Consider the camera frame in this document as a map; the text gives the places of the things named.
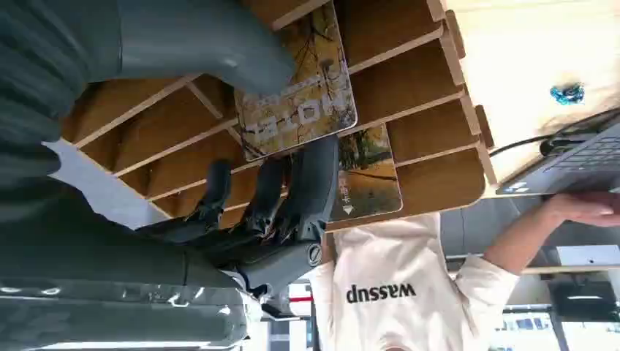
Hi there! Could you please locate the small blue object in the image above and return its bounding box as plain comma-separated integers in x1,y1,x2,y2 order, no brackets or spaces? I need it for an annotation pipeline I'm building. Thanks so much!
549,82,586,107

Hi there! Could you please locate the background desk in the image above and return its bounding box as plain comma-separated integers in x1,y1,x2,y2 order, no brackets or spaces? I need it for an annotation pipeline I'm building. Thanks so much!
445,244,620,277

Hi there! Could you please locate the person's hand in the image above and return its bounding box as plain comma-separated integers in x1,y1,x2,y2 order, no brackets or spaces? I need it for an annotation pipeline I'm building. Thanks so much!
543,191,620,229

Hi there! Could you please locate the wooden slotted card box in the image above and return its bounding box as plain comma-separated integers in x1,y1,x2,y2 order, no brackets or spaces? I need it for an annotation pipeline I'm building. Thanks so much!
60,0,500,233

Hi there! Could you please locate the autumn tree print card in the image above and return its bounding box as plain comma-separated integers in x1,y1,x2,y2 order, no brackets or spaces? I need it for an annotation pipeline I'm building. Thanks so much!
329,123,404,224

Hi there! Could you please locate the person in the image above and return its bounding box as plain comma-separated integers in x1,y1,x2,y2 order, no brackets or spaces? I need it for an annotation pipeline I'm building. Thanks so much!
309,191,620,351

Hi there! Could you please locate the black cable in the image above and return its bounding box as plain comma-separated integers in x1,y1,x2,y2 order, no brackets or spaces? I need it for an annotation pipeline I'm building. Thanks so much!
489,132,575,159

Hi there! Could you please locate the black background monitor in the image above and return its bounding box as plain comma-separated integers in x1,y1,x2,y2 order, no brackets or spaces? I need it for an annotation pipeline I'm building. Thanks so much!
547,281,620,322

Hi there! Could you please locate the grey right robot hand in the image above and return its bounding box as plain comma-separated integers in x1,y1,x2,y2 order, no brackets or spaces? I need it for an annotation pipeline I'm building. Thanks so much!
0,0,340,351

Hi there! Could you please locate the grey laptop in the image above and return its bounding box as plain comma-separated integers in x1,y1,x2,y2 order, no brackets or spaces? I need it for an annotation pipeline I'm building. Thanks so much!
496,108,620,197

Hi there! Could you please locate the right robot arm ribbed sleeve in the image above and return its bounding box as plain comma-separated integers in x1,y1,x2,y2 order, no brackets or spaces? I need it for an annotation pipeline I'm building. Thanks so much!
0,0,123,226

